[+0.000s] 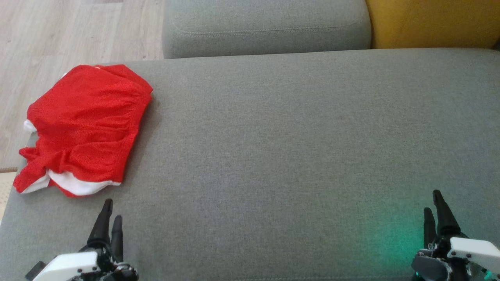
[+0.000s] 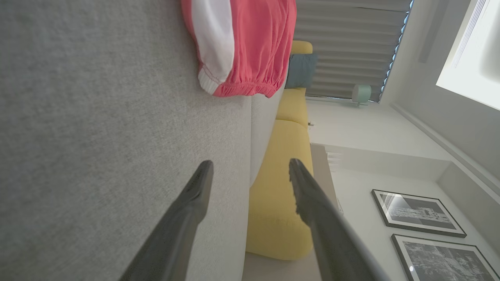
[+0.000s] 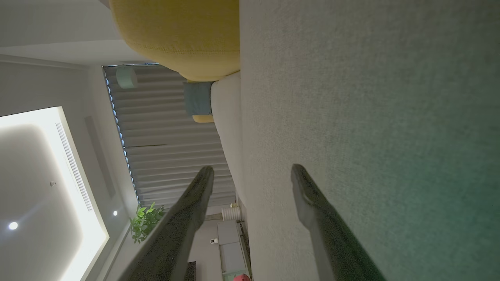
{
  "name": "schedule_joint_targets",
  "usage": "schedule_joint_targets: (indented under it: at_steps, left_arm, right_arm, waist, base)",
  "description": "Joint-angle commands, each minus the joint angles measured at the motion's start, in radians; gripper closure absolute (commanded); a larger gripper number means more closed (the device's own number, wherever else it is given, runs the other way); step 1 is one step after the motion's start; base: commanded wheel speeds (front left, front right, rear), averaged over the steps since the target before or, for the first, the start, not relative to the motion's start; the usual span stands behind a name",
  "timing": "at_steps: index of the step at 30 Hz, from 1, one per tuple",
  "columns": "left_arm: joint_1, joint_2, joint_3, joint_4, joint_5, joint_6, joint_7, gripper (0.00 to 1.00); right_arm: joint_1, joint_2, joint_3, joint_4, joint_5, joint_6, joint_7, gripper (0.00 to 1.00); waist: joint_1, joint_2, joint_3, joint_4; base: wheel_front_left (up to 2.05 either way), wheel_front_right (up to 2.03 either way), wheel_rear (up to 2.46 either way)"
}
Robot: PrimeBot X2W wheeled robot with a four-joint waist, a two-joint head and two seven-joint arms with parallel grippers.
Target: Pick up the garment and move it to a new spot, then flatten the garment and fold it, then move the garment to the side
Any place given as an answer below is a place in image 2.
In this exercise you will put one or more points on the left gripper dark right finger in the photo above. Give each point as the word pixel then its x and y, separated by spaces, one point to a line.
pixel 332 249

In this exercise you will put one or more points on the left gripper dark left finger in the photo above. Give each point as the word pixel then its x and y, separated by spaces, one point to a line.
pixel 175 234

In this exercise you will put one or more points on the red garment with number 23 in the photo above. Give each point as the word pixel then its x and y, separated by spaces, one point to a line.
pixel 261 47

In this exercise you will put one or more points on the pale side table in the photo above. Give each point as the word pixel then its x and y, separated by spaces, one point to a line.
pixel 322 175

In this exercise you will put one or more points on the yellow cushion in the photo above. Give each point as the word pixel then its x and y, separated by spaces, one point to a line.
pixel 277 195

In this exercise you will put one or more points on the black framed picture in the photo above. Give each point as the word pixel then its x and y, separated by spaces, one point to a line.
pixel 441 261
pixel 418 212

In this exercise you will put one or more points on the mint green lamp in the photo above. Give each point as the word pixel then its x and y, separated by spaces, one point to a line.
pixel 361 93

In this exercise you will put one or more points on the teal throw pillow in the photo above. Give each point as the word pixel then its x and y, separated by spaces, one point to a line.
pixel 301 70

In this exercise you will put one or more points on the grey window blind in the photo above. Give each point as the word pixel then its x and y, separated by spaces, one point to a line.
pixel 351 47

